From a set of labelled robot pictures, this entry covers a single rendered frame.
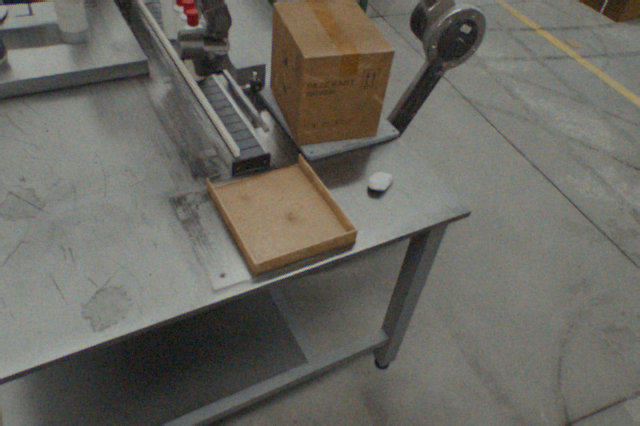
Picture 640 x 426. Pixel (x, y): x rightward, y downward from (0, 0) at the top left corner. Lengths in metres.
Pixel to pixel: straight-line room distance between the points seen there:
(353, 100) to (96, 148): 0.69
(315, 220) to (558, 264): 1.58
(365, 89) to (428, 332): 1.10
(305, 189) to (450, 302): 1.10
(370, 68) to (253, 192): 0.43
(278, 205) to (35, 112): 0.76
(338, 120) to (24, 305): 0.87
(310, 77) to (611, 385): 1.64
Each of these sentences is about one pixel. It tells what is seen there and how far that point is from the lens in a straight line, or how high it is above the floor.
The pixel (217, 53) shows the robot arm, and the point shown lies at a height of 1.07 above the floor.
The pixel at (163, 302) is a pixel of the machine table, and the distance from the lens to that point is 1.16.
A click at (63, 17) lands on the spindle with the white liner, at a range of 1.89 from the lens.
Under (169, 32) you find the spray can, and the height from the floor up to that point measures 0.91.
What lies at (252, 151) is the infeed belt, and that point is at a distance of 1.42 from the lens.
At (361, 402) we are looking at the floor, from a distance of 1.99.
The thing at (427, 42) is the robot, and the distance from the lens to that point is 2.05.
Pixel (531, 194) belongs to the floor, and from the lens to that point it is 2.96.
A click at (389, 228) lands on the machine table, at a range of 1.33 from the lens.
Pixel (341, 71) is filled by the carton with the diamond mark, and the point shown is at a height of 1.07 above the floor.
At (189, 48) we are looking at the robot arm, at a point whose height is 1.09.
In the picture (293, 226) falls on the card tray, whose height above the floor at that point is 0.83.
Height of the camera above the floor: 1.77
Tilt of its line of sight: 45 degrees down
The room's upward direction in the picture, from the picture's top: 8 degrees clockwise
